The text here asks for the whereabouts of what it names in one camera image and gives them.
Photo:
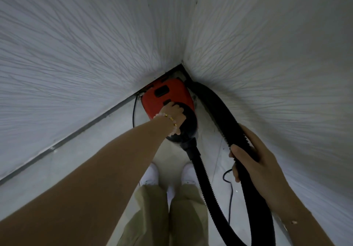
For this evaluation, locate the person's left forearm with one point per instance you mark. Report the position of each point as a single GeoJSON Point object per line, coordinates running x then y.
{"type": "Point", "coordinates": [96, 185]}

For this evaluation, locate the white left shoe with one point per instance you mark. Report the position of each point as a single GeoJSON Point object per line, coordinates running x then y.
{"type": "Point", "coordinates": [151, 175]}

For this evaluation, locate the white right shoe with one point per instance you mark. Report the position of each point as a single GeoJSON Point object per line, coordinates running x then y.
{"type": "Point", "coordinates": [189, 174]}

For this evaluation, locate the person's left hand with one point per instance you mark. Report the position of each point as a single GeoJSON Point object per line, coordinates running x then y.
{"type": "Point", "coordinates": [176, 114]}

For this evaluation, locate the person's right hand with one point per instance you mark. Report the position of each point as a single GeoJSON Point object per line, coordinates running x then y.
{"type": "Point", "coordinates": [264, 171]}

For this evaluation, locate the white shoe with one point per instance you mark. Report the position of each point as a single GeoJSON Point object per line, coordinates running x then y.
{"type": "Point", "coordinates": [189, 174]}
{"type": "Point", "coordinates": [151, 175]}

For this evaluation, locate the khaki trousers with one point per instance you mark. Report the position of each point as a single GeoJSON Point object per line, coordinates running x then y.
{"type": "Point", "coordinates": [168, 218]}

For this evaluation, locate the red and black vacuum cleaner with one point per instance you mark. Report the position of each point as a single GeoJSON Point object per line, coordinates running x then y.
{"type": "Point", "coordinates": [171, 94]}

